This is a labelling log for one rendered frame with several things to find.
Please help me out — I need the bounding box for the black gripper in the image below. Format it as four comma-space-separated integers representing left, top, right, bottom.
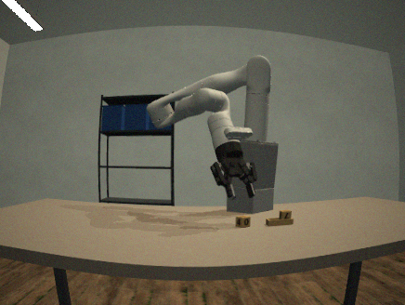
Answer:
210, 141, 257, 200

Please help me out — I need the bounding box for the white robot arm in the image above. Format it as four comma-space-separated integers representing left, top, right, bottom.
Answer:
147, 56, 271, 150

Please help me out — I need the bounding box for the tan calendar cube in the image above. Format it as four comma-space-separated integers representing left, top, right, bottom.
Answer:
236, 216, 251, 228
279, 209, 292, 219

